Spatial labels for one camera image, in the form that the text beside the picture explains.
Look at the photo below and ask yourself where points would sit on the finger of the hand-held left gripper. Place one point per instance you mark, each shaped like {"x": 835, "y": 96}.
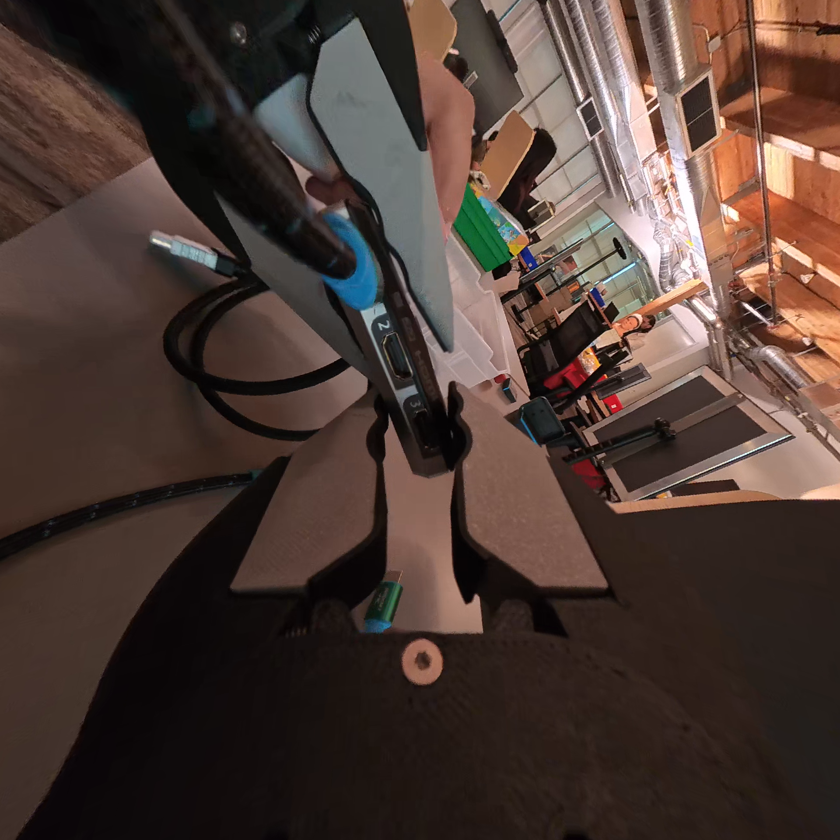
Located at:
{"x": 387, "y": 164}
{"x": 269, "y": 262}

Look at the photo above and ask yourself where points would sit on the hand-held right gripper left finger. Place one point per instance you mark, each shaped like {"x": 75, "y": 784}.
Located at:
{"x": 315, "y": 518}

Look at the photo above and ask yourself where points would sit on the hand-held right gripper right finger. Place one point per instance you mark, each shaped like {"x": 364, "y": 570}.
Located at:
{"x": 525, "y": 518}

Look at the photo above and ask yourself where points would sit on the black silver HDMI switch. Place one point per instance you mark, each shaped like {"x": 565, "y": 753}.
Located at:
{"x": 407, "y": 354}

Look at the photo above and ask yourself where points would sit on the person's left hand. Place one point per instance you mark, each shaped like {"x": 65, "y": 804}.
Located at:
{"x": 453, "y": 131}

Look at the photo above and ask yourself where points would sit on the green plastic bin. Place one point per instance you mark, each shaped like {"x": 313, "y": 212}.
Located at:
{"x": 485, "y": 229}

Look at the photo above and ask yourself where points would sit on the red crate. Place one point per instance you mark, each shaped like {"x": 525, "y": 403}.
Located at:
{"x": 581, "y": 375}

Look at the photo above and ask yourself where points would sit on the aluminium framed black panel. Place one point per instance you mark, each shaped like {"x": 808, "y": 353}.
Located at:
{"x": 689, "y": 426}

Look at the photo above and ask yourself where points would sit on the black monitor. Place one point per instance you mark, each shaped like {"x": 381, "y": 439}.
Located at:
{"x": 581, "y": 334}

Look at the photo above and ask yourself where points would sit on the silver ventilation duct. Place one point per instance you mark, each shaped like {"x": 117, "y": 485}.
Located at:
{"x": 676, "y": 39}
{"x": 590, "y": 52}

